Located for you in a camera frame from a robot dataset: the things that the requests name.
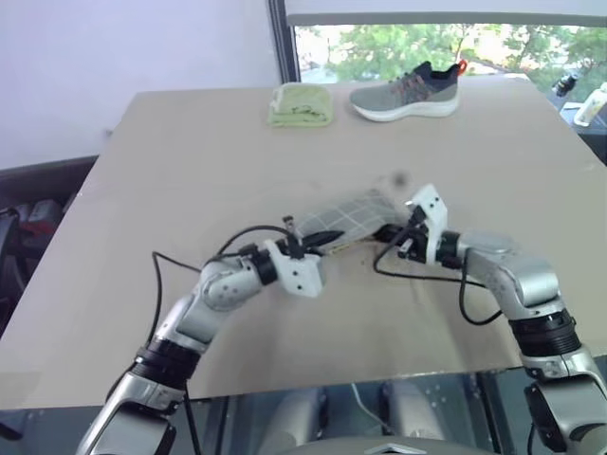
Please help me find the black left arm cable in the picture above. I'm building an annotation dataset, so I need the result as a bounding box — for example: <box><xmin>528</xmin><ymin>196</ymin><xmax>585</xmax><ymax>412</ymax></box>
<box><xmin>150</xmin><ymin>215</ymin><xmax>304</xmax><ymax>455</ymax></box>

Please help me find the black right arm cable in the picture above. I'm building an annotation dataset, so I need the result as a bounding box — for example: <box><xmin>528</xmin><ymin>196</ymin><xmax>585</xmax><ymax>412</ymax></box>
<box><xmin>372</xmin><ymin>204</ymin><xmax>505</xmax><ymax>327</ymax></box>

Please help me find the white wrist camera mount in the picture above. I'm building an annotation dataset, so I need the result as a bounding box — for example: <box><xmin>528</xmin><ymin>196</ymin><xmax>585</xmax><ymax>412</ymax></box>
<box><xmin>404</xmin><ymin>183</ymin><xmax>450</xmax><ymax>264</ymax></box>
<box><xmin>262</xmin><ymin>238</ymin><xmax>327</xmax><ymax>300</ymax></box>

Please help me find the silver robot torso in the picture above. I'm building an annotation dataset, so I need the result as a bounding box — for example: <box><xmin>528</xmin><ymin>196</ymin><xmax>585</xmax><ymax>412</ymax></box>
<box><xmin>303</xmin><ymin>435</ymin><xmax>478</xmax><ymax>455</ymax></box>

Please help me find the grey roller blind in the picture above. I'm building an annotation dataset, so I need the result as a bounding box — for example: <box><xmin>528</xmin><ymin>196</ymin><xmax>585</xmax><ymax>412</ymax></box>
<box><xmin>285</xmin><ymin>12</ymin><xmax>607</xmax><ymax>27</ymax></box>

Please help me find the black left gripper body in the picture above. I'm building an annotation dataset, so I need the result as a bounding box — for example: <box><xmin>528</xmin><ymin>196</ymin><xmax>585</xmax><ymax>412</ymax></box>
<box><xmin>277</xmin><ymin>235</ymin><xmax>324</xmax><ymax>261</ymax></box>

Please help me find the grey sneaker with white sole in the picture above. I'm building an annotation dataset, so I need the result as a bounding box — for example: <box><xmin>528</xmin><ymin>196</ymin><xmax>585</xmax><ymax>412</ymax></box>
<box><xmin>348</xmin><ymin>60</ymin><xmax>469</xmax><ymax>123</ymax></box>

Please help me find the white bottle with label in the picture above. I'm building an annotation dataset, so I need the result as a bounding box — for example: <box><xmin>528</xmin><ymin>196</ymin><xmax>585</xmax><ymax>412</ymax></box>
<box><xmin>572</xmin><ymin>82</ymin><xmax>607</xmax><ymax>127</ymax></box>

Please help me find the black and red equipment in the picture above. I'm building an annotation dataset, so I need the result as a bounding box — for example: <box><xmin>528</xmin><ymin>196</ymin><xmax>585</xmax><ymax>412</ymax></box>
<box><xmin>0</xmin><ymin>197</ymin><xmax>73</xmax><ymax>298</ymax></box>

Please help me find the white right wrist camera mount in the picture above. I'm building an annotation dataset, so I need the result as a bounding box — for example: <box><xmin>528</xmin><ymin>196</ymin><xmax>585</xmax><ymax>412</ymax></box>
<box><xmin>404</xmin><ymin>183</ymin><xmax>450</xmax><ymax>264</ymax></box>

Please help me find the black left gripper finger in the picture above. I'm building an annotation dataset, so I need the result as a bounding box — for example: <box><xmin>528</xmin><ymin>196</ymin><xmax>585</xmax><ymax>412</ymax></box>
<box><xmin>303</xmin><ymin>229</ymin><xmax>346</xmax><ymax>248</ymax></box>

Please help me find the folded green towel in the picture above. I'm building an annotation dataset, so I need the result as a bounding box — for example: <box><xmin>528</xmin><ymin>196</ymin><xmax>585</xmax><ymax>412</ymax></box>
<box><xmin>267</xmin><ymin>82</ymin><xmax>334</xmax><ymax>129</ymax></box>

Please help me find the small black device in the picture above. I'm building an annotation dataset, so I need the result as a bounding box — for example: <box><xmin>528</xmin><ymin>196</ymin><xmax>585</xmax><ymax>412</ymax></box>
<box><xmin>551</xmin><ymin>70</ymin><xmax>578</xmax><ymax>99</ymax></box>

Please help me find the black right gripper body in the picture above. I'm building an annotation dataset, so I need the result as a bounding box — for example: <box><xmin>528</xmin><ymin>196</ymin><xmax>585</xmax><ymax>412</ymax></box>
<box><xmin>395</xmin><ymin>208</ymin><xmax>431</xmax><ymax>264</ymax></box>

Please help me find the thin white cable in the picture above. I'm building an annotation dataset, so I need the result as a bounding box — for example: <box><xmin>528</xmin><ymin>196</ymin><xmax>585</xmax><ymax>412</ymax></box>
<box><xmin>349</xmin><ymin>382</ymin><xmax>395</xmax><ymax>438</ymax></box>

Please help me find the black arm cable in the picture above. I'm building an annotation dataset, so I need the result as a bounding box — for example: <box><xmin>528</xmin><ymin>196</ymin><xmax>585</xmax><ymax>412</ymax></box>
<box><xmin>150</xmin><ymin>215</ymin><xmax>304</xmax><ymax>455</ymax></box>
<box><xmin>372</xmin><ymin>204</ymin><xmax>505</xmax><ymax>327</ymax></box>

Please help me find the dark window frame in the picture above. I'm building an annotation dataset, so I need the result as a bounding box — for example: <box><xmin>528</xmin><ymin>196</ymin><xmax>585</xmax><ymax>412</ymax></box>
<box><xmin>267</xmin><ymin>0</ymin><xmax>302</xmax><ymax>87</ymax></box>

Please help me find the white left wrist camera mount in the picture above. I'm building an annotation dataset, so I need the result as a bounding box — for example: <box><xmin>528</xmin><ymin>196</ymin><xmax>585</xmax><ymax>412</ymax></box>
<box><xmin>262</xmin><ymin>238</ymin><xmax>327</xmax><ymax>300</ymax></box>

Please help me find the grey plaid pouch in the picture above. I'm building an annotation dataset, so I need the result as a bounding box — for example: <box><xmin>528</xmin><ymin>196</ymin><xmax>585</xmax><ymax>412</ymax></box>
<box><xmin>293</xmin><ymin>188</ymin><xmax>410</xmax><ymax>253</ymax></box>

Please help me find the silver robot leg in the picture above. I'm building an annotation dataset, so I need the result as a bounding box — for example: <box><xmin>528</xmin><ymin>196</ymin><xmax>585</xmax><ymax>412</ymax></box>
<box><xmin>381</xmin><ymin>378</ymin><xmax>440</xmax><ymax>443</ymax></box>
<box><xmin>272</xmin><ymin>386</ymin><xmax>331</xmax><ymax>449</ymax></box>

